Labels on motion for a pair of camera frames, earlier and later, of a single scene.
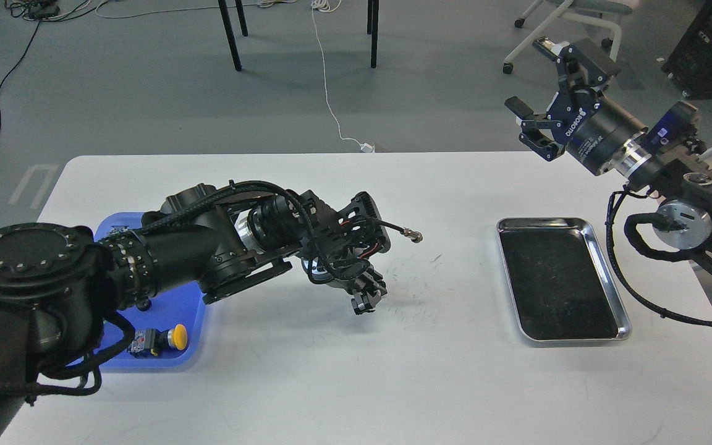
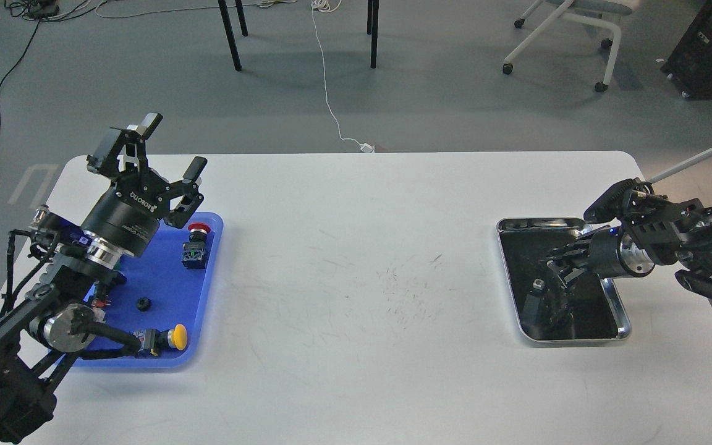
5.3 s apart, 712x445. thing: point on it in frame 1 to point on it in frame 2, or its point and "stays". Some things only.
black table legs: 372,28 stays
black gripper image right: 600,134 to 611,253
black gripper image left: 353,272 to 127,219
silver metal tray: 560,287 stays
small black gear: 143,305 stays
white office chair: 611,7 stays
